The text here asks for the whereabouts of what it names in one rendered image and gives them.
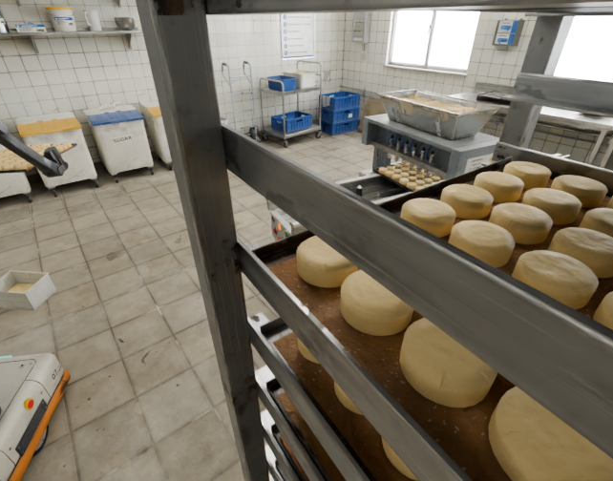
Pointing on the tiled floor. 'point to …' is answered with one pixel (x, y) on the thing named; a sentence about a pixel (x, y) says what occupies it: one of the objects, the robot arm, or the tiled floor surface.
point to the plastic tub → (21, 290)
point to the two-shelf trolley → (297, 108)
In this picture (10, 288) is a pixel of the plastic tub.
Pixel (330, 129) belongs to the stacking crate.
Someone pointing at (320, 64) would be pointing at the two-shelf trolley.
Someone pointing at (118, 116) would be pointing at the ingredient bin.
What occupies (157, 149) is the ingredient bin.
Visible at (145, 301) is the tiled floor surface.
